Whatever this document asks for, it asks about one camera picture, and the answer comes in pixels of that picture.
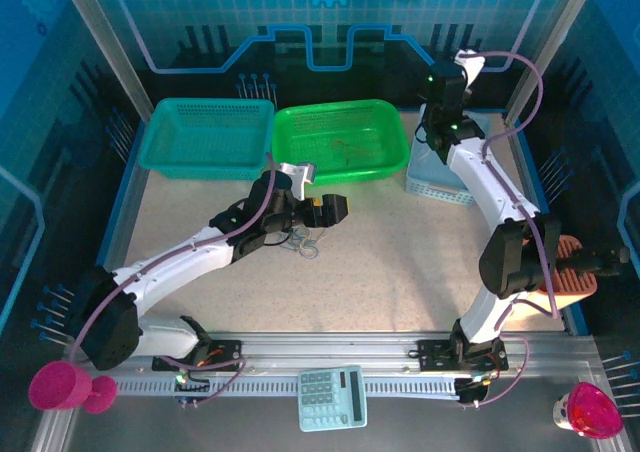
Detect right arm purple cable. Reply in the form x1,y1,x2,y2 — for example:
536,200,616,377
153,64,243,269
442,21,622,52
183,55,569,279
462,50,559,409

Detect orange ribbed brush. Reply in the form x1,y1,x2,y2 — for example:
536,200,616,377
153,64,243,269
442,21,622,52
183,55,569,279
519,234,600,318

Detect pink glitter cup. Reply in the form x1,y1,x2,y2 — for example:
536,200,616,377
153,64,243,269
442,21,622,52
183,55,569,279
552,381,625,441

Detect teal plastic basket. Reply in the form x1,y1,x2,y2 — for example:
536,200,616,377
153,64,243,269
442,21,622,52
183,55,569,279
138,97,276,182

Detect black handled tool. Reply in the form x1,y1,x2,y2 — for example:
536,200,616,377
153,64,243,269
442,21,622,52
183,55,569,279
562,246,632,279

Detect pink goblet cup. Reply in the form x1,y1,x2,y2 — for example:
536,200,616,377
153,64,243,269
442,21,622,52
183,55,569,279
28,360,119,416

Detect light blue calculator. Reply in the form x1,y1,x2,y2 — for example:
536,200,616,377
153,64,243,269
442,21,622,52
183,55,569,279
298,365,369,432

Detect light blue plastic basket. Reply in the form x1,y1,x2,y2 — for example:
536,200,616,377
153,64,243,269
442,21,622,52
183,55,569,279
404,103,494,208

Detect blue table edge strip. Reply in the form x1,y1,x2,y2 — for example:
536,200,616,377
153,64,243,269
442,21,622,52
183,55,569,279
504,116,589,338
94,120,150,283

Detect aluminium frame post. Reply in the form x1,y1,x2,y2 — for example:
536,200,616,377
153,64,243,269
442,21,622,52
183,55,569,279
502,0,601,126
54,0,155,122

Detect green plastic basket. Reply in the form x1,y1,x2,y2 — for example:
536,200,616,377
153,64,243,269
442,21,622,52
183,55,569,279
270,98,412,189

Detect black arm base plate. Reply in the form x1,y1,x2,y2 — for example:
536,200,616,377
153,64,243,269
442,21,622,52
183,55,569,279
152,339,244,373
417,339,509,372

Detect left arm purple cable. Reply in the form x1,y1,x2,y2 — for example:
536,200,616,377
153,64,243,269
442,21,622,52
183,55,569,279
69,152,249,408

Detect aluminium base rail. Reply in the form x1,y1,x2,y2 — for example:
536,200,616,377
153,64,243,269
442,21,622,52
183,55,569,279
64,329,609,373

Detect white slotted cable duct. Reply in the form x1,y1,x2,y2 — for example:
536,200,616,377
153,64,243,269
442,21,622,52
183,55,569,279
117,374,461,399

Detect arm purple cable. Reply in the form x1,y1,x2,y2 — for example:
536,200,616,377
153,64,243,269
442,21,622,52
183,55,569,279
462,50,559,409
69,152,249,408

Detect blue thin cable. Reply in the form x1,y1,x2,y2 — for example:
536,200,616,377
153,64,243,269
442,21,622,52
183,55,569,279
277,224,322,261

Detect orange thin cable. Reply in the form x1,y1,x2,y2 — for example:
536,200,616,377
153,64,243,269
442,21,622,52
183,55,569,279
330,138,374,167

